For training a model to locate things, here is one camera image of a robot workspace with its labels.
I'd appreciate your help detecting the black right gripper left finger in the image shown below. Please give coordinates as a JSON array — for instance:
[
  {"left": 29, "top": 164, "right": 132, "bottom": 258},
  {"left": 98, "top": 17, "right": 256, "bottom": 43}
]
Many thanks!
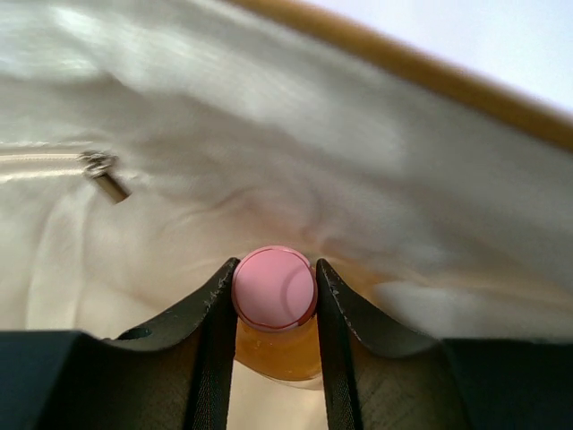
[{"left": 102, "top": 258, "right": 239, "bottom": 429}]

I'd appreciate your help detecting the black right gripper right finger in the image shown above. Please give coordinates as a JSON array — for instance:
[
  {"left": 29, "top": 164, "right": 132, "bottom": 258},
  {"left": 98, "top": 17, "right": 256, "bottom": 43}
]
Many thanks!
[{"left": 316, "top": 259, "right": 443, "bottom": 429}]

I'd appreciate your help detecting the pink capped orange bottle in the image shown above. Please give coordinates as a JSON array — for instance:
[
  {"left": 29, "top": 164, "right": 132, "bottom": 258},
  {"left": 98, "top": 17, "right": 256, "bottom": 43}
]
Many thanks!
[{"left": 231, "top": 245, "right": 321, "bottom": 383}]

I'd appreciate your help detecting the tan canvas bag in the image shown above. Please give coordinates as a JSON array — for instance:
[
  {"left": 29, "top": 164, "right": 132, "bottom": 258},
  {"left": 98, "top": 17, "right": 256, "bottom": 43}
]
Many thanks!
[{"left": 1, "top": 1, "right": 572, "bottom": 429}]

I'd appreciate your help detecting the metal zipper pull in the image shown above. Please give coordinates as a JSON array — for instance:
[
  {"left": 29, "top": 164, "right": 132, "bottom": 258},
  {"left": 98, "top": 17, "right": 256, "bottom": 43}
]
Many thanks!
[{"left": 78, "top": 150, "right": 131, "bottom": 204}]

